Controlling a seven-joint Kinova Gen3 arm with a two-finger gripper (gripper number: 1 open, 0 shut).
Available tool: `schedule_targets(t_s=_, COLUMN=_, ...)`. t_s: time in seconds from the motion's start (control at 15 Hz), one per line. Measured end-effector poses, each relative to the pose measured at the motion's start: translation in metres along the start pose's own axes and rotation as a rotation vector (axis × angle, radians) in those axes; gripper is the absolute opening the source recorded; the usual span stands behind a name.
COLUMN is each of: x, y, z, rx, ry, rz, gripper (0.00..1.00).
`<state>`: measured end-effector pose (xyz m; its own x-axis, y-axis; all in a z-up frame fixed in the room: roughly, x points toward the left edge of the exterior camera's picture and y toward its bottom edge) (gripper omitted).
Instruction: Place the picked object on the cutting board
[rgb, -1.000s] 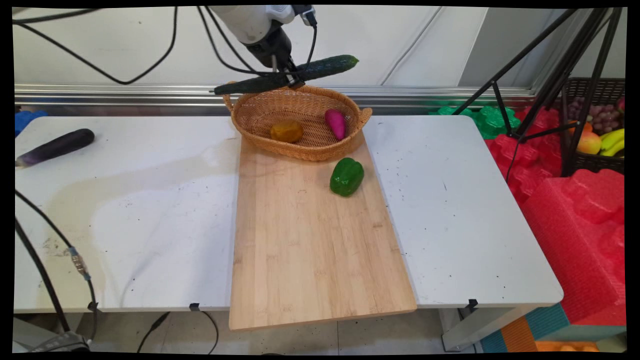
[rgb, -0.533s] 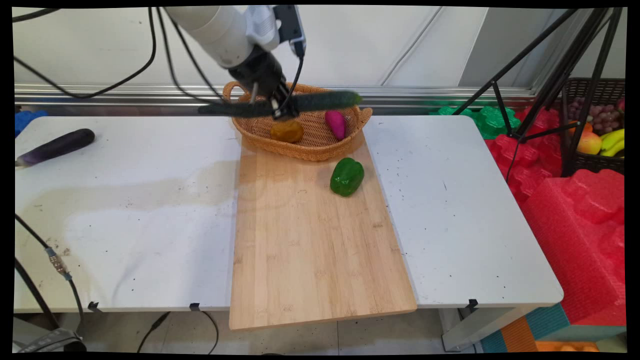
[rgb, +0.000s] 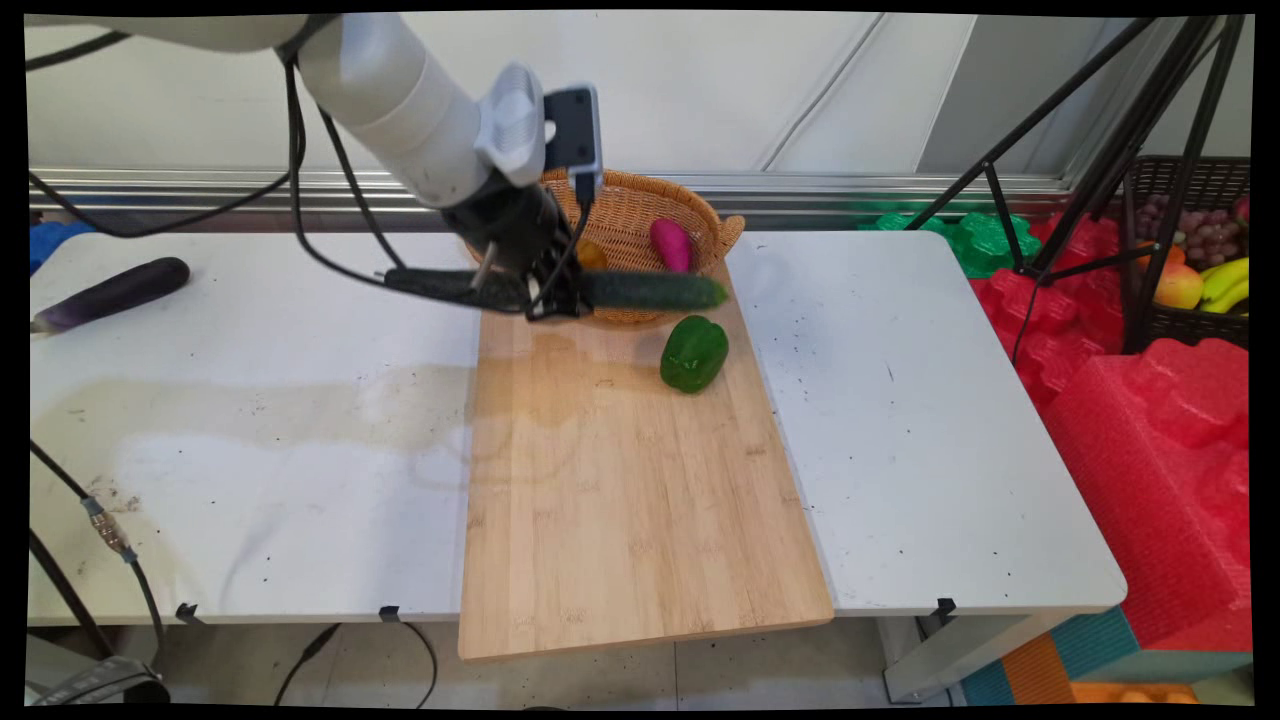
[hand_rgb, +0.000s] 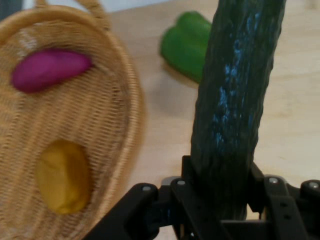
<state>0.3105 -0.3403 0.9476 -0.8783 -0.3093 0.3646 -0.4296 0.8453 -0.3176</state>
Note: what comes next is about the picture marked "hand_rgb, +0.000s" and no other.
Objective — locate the wooden cutting board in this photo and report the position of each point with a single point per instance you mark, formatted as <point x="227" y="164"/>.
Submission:
<point x="287" y="112"/>

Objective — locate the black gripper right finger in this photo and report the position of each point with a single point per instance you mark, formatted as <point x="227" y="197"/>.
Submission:
<point x="295" y="205"/>

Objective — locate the yellow potato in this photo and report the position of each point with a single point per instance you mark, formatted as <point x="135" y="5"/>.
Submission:
<point x="63" y="177"/>

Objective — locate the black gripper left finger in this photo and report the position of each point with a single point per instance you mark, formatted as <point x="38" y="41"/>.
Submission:
<point x="140" y="212"/>

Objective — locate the woven wicker basket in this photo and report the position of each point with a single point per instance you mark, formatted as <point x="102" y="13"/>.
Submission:
<point x="100" y="112"/>

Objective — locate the dark green cucumber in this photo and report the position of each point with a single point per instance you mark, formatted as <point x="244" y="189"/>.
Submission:
<point x="232" y="112"/>

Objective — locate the green bell pepper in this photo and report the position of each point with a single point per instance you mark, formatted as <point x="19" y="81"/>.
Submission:
<point x="185" y="47"/>

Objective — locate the magenta sweet potato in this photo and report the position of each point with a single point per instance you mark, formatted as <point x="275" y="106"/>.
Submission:
<point x="47" y="70"/>

